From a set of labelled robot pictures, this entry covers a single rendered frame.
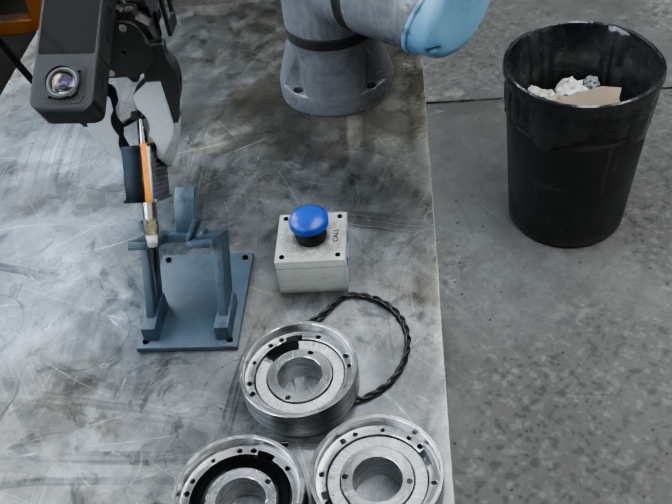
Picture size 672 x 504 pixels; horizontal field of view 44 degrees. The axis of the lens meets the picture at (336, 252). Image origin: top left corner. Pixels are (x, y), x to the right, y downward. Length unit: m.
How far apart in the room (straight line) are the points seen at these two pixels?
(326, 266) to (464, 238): 1.24
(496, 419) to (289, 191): 0.88
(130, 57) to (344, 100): 0.45
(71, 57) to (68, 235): 0.42
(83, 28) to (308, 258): 0.33
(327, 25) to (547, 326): 1.03
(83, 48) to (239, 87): 0.57
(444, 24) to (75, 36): 0.43
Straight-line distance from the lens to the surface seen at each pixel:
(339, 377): 0.73
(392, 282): 0.84
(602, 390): 1.77
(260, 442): 0.70
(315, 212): 0.81
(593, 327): 1.87
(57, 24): 0.62
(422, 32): 0.90
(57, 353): 0.87
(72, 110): 0.59
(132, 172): 0.70
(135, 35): 0.64
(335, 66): 1.04
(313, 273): 0.82
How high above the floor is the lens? 1.41
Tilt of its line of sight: 44 degrees down
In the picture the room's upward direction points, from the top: 8 degrees counter-clockwise
